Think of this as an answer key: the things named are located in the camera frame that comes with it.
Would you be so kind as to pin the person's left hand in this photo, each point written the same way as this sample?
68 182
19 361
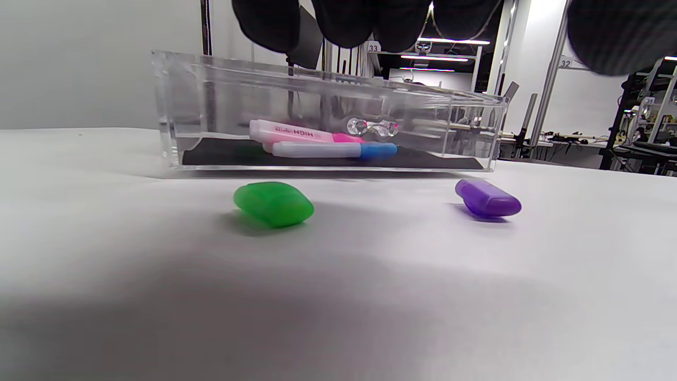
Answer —
344 21

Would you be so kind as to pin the pink highlighter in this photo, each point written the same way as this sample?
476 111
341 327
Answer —
291 132

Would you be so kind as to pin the blue highlighter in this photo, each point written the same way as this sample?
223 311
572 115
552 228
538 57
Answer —
317 150

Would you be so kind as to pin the clear acrylic drawer box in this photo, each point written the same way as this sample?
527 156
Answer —
211 106

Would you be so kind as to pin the green highlighter cap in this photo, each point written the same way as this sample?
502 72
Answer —
272 203

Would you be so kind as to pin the purple highlighter cap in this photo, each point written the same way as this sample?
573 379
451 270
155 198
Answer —
486 199

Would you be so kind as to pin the black office chair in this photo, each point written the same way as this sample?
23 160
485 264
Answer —
309 42

